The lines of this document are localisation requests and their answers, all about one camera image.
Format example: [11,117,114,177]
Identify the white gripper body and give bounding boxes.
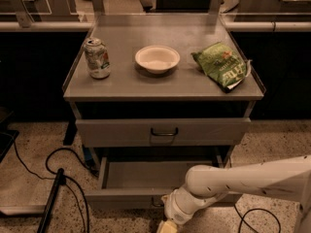
[164,187,201,225]

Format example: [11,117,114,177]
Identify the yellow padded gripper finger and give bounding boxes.
[156,220,178,233]

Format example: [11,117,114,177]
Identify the grey drawer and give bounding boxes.
[86,154,229,211]
[76,118,251,148]

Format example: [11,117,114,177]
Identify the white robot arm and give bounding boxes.
[156,155,311,233]

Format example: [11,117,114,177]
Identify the grey top drawer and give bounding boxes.
[76,118,251,148]

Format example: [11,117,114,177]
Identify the grey metal drawer cabinet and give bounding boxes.
[64,14,263,161]

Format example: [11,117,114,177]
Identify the black power strip bar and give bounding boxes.
[37,168,65,233]

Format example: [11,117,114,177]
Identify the white paper bowl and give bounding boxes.
[135,46,180,74]

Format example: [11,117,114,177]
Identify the green chip bag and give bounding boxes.
[191,42,251,92]

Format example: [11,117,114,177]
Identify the crushed white soda can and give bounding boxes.
[84,37,111,80]

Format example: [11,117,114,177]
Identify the dark object at left edge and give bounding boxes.
[0,106,19,163]

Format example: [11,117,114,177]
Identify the black floor cable right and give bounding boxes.
[232,204,282,233]

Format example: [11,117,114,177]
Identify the white horizontal rail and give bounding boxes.
[0,21,311,32]

